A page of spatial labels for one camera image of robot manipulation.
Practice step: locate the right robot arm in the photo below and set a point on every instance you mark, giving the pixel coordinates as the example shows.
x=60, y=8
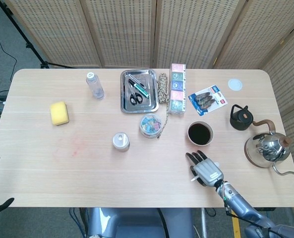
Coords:
x=238, y=200

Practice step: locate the white round lid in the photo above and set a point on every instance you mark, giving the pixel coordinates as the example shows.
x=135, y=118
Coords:
x=235, y=84

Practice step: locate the green white marker pen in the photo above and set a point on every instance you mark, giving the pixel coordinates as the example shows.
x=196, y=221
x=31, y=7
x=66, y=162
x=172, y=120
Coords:
x=141, y=91

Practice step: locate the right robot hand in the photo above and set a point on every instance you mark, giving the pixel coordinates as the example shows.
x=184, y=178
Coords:
x=208, y=172

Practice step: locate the stainless steel tray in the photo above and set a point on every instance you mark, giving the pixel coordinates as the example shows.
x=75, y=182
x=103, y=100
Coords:
x=150, y=104

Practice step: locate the white plastic spoon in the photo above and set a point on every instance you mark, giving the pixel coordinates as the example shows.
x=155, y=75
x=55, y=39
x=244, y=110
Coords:
x=194, y=178

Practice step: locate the clear lidded spice jar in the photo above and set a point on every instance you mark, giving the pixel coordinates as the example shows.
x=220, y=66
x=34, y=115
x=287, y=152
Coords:
x=120, y=142

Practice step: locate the black marker pen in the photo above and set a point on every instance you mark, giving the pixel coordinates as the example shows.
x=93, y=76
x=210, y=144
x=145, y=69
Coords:
x=139, y=84

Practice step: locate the small black kettle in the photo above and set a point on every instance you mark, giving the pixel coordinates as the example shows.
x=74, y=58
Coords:
x=241, y=119

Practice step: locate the woven rattan folding screen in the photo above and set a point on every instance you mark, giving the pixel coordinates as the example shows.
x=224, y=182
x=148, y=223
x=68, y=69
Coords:
x=112, y=29

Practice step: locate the black coffee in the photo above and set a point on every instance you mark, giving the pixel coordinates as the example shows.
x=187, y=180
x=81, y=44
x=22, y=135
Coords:
x=200, y=134

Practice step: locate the clear tub of coloured clips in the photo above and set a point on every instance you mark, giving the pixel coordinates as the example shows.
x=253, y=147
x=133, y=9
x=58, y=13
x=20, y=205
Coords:
x=150, y=125

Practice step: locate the steel gooseneck kettle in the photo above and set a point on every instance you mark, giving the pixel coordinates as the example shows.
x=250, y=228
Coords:
x=270, y=146

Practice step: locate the black scissors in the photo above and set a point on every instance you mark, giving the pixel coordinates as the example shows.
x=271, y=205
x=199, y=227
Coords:
x=136, y=98

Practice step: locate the white bowl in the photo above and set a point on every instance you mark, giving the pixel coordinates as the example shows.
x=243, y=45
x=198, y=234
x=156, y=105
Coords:
x=200, y=144

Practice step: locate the yellow green sponge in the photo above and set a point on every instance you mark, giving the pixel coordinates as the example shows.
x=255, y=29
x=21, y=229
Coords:
x=58, y=114

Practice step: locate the black tripod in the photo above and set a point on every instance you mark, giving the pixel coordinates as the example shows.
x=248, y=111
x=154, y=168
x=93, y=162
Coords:
x=27, y=45

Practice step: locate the grey robot torso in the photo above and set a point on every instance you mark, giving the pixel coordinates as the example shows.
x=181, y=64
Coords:
x=136, y=223

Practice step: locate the clear plastic water bottle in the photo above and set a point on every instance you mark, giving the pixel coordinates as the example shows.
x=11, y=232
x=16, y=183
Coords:
x=94, y=86

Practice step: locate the multicolour sponge pack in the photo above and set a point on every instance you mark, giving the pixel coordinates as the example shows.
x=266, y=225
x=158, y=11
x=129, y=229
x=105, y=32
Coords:
x=177, y=86

